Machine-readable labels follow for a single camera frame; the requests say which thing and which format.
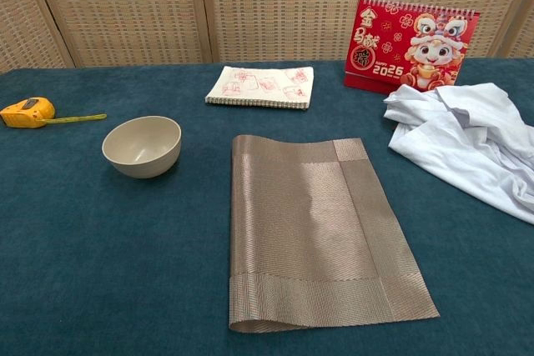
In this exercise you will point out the brown woven placemat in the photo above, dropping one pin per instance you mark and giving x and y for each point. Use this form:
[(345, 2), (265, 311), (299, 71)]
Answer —
[(300, 227)]

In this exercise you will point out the white round bowl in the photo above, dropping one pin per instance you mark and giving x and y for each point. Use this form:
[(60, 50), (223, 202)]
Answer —
[(142, 151)]

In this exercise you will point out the crumpled white cloth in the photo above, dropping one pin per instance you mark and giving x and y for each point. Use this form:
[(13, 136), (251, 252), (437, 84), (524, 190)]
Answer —
[(459, 143)]

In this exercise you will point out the yellow tape measure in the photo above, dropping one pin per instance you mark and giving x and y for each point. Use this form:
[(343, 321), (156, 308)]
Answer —
[(25, 112)]

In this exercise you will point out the red desk calendar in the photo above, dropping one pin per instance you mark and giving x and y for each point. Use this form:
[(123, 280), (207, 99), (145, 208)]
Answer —
[(375, 47)]

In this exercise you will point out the spiral notebook with red drawings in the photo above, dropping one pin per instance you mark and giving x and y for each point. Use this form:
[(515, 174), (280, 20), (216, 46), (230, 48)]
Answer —
[(258, 87)]

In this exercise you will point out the woven bamboo folding screen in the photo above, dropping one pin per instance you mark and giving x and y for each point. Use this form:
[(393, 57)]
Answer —
[(125, 10)]

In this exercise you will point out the teal fabric table cover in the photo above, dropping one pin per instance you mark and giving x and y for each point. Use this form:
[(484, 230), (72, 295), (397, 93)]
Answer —
[(104, 247)]

